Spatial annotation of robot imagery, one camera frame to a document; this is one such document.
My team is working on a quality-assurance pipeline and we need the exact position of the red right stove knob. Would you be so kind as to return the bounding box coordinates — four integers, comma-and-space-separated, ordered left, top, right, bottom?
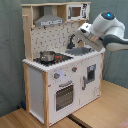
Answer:
71, 66, 79, 73

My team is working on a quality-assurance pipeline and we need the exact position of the red left stove knob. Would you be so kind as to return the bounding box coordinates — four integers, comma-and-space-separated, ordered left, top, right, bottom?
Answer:
54, 73, 60, 79

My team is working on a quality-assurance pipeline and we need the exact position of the white wooden toy kitchen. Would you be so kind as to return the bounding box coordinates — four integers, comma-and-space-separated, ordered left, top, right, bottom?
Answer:
22, 2, 104, 127

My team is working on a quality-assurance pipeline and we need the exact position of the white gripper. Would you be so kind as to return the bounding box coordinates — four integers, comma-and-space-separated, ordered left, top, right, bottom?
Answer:
74, 23, 103, 52

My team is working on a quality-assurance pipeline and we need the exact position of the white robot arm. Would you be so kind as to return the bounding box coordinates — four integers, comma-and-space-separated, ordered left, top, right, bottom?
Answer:
75, 11, 128, 51

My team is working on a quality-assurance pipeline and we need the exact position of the toy oven door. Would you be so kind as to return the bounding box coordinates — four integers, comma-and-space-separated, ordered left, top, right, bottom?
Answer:
55, 81, 74, 111

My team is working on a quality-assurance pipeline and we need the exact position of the black toy stovetop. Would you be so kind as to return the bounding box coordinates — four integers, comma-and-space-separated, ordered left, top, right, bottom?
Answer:
34, 53, 71, 66

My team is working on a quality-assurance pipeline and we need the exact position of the white toy microwave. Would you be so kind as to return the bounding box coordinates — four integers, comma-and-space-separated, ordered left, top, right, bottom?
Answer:
67, 3, 89, 21

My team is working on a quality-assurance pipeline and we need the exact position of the black toy faucet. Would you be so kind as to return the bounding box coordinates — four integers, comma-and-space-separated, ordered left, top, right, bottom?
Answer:
67, 34, 75, 49

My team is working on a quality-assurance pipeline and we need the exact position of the red stove knob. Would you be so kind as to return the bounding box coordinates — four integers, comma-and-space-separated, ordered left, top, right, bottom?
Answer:
54, 73, 60, 79
71, 66, 79, 73

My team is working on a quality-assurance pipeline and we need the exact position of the grey toy sink basin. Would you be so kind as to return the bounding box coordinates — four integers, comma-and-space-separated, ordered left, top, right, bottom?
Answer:
66, 47, 93, 56

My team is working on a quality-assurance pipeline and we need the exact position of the small metal toy pot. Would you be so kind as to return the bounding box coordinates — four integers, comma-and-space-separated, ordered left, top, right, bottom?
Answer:
40, 51, 55, 62

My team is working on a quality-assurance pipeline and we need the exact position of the grey cabinet door handle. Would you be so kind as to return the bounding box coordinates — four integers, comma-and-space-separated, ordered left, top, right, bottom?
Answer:
82, 76, 86, 90

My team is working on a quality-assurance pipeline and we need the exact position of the grey toy range hood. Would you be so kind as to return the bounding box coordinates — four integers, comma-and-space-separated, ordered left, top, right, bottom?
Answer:
35, 5, 64, 27

